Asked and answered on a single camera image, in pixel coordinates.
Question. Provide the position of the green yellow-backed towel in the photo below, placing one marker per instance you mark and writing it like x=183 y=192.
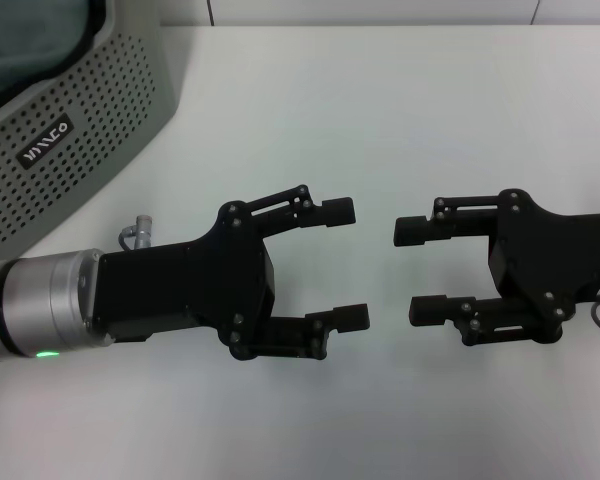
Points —
x=25 y=40

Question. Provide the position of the grey-green perforated storage box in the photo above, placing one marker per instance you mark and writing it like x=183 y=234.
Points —
x=80 y=100

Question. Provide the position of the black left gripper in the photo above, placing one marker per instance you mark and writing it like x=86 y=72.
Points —
x=180 y=290

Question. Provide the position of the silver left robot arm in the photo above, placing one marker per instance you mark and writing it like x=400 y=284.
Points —
x=30 y=300

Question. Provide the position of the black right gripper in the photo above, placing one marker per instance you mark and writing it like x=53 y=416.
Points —
x=555 y=255

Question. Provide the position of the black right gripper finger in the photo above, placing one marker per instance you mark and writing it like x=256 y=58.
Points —
x=350 y=317
x=337 y=210

